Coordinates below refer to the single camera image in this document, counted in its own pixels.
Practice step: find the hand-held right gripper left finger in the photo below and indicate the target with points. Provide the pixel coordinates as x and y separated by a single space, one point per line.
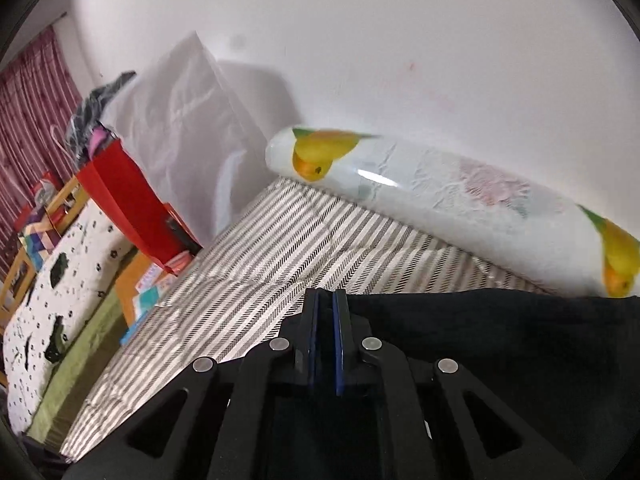
315 345

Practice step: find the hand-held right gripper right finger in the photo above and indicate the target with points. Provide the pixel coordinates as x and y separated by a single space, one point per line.
341 350

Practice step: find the black garment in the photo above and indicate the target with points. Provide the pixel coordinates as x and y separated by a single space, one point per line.
500 350

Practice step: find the dark clothes bundle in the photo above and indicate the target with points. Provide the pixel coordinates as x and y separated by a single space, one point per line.
87 110

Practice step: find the grey striped bed sheet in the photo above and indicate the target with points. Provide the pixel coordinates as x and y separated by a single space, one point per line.
280 260

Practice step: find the fruit print bolster pillow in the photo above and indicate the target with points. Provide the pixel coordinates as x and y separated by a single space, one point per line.
425 185

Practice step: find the orange cardboard box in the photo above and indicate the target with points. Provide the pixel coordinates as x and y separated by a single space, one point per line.
131 282

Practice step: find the green sheet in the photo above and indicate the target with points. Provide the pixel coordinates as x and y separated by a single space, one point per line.
85 355

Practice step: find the red paper bag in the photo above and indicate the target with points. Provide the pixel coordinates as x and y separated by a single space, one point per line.
125 195

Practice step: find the white dotted blanket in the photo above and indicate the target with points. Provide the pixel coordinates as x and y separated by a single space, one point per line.
75 270

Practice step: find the white plastic bag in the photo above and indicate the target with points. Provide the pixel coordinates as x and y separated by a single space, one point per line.
185 110

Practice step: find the wooden chair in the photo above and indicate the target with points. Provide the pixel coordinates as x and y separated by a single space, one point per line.
62 195

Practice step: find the colourful patterned box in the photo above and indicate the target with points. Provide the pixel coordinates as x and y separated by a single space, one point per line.
37 237

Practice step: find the red striped curtain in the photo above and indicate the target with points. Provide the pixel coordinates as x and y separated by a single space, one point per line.
30 110

